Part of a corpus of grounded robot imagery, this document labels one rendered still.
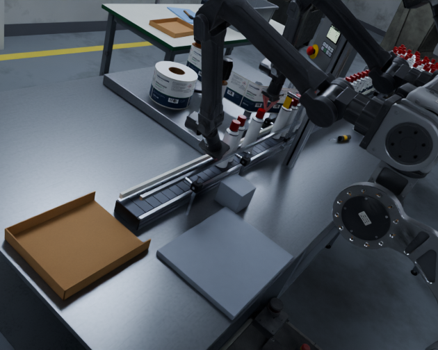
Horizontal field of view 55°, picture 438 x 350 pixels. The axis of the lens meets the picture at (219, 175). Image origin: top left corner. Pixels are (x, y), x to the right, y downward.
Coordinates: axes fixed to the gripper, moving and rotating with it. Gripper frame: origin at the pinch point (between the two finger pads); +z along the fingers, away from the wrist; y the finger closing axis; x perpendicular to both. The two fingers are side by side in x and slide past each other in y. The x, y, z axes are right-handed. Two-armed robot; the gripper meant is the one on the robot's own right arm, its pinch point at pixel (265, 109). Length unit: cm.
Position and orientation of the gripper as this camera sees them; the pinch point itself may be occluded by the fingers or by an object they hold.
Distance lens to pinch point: 193.4
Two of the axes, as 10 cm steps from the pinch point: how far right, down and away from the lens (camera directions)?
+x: 7.5, 5.5, -3.7
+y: -5.9, 3.1, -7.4
